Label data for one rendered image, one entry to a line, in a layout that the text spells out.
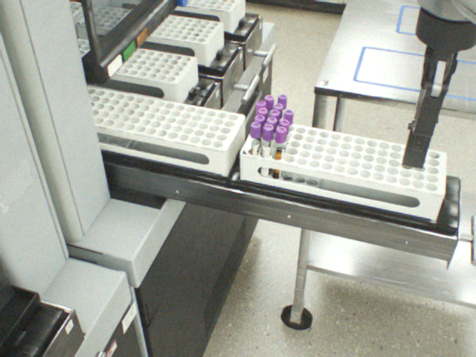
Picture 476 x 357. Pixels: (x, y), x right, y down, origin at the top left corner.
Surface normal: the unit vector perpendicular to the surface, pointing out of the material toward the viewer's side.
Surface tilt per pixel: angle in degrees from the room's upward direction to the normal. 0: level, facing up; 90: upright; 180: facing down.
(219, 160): 90
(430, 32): 90
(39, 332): 0
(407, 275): 0
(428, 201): 90
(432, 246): 90
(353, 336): 0
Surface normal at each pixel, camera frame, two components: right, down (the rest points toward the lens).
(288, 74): 0.00, -0.75
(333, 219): -0.31, 0.63
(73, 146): 0.95, 0.20
